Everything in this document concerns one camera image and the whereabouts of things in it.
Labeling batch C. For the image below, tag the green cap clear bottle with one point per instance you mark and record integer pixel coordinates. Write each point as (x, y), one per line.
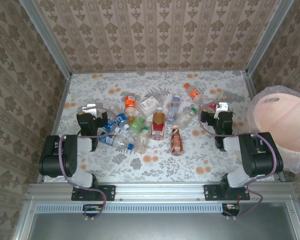
(186, 118)

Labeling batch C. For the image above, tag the orange label plastic bottle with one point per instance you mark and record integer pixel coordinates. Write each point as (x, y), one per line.
(130, 102)

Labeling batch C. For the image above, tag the brown coffee drink bottle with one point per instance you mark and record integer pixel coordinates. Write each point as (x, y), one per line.
(176, 142)

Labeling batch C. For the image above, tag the pale blue water bottle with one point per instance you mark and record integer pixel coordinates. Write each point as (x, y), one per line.
(173, 107)

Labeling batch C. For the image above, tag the grey table back rail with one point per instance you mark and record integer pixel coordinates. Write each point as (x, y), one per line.
(165, 71)

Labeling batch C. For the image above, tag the clear plastic bottle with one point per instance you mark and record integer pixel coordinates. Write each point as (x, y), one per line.
(118, 108)

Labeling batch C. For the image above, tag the orange cap clear bottle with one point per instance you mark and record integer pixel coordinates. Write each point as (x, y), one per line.
(194, 93)

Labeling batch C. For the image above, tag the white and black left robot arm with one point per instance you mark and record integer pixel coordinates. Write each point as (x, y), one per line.
(52, 155)

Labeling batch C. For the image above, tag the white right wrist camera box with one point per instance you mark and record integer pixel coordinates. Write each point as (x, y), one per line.
(222, 106)

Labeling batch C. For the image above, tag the red label tea bottle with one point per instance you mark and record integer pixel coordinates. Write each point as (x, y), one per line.
(158, 126)

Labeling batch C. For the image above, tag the grey metal sheet panel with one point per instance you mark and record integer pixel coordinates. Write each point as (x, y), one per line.
(165, 227)

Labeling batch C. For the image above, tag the red label cola bottle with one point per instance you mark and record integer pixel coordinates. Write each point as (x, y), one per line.
(212, 107)

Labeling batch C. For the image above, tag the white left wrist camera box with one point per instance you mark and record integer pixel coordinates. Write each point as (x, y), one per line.
(90, 108)

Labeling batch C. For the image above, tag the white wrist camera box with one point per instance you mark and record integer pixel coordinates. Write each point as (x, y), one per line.
(90, 108)
(222, 106)

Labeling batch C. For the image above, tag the clear bottle green white label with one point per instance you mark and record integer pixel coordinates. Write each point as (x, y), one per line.
(142, 142)

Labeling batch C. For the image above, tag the blue label bottle white cap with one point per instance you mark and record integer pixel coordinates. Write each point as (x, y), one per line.
(121, 119)
(109, 124)

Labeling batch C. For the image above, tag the green label plastic bottle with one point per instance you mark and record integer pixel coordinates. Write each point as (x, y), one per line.
(137, 124)

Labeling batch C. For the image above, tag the square clear bottle white label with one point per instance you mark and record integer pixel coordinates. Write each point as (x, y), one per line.
(149, 103)

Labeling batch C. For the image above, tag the aluminium front frame rail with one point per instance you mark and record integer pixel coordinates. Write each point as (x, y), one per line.
(160, 191)

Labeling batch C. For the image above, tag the aluminium frame post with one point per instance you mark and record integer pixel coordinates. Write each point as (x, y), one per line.
(46, 37)
(270, 36)

